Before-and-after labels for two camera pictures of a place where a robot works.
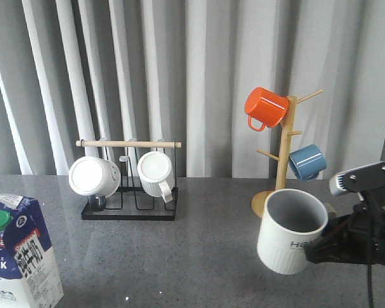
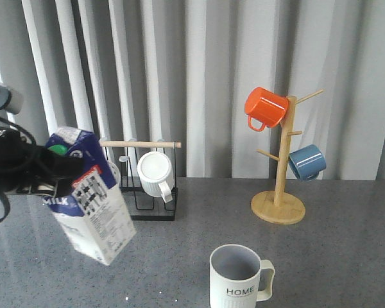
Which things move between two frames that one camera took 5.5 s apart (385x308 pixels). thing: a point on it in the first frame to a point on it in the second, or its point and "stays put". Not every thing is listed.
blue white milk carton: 22,271 to 94,219
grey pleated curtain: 215,75 stays put
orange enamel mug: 265,109 stays put
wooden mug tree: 287,133 stays put
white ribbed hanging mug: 155,172 stays put
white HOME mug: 291,219 to 238,278
